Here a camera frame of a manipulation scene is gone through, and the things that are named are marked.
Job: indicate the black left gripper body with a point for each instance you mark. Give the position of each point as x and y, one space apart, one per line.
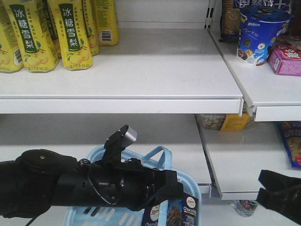
131 185

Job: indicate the light blue plastic basket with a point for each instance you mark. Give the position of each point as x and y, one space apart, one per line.
115 216

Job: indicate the Chocofello cookie box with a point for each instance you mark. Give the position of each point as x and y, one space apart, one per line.
180 212

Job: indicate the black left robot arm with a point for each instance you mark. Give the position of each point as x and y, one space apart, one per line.
40 179

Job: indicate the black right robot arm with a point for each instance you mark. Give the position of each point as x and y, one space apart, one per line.
281 194

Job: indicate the white supermarket shelving unit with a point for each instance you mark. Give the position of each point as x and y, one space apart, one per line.
167 67

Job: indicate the clear cookie tub yellow label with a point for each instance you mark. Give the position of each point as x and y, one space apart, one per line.
224 122

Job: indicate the yellow pear drink bottle front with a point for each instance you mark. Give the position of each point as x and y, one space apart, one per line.
72 35

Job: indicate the yellow pear drink bottle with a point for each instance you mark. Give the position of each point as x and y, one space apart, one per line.
28 20
107 22
10 55
72 35

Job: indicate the yellow pear drink bottle back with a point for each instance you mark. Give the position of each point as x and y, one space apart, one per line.
107 22

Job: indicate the yellow pear drink bottle left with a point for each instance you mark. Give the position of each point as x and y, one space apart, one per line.
10 55

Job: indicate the blue chip cookie bag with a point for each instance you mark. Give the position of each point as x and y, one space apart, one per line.
290 132

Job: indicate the pink snack box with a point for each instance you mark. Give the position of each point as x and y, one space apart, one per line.
285 58

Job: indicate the blue Oreo cup tub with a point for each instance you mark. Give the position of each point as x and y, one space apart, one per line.
259 28

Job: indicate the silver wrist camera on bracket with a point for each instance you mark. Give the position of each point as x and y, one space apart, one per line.
117 143

